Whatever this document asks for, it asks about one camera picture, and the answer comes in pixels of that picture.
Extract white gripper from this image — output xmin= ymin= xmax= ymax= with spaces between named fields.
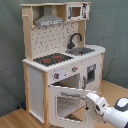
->
xmin=86 ymin=92 xmax=109 ymax=123

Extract white oven door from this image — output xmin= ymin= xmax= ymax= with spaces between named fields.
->
xmin=49 ymin=85 xmax=94 ymax=128

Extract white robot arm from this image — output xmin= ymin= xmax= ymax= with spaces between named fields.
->
xmin=86 ymin=92 xmax=128 ymax=128

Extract wooden toy kitchen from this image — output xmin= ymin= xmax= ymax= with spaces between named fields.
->
xmin=22 ymin=2 xmax=105 ymax=128

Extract white cabinet door ice dispenser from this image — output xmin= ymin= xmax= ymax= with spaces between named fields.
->
xmin=80 ymin=55 xmax=102 ymax=91

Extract right oven knob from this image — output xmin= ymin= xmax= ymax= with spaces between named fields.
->
xmin=71 ymin=66 xmax=79 ymax=73

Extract oven knob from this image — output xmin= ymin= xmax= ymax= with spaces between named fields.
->
xmin=71 ymin=66 xmax=79 ymax=73
xmin=54 ymin=73 xmax=60 ymax=79

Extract left oven knob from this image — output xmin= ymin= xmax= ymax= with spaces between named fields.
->
xmin=54 ymin=73 xmax=60 ymax=79

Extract grey toy sink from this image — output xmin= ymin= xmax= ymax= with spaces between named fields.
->
xmin=66 ymin=47 xmax=94 ymax=56

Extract black toy faucet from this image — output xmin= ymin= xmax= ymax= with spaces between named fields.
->
xmin=67 ymin=33 xmax=82 ymax=49

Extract black stovetop red burners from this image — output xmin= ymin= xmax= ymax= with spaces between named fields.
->
xmin=34 ymin=53 xmax=71 ymax=66

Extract grey backdrop curtain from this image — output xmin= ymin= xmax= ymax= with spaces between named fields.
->
xmin=0 ymin=0 xmax=128 ymax=117

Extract white toy microwave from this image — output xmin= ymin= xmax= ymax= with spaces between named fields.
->
xmin=67 ymin=3 xmax=90 ymax=21

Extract grey range hood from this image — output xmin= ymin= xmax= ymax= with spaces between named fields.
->
xmin=34 ymin=6 xmax=64 ymax=27

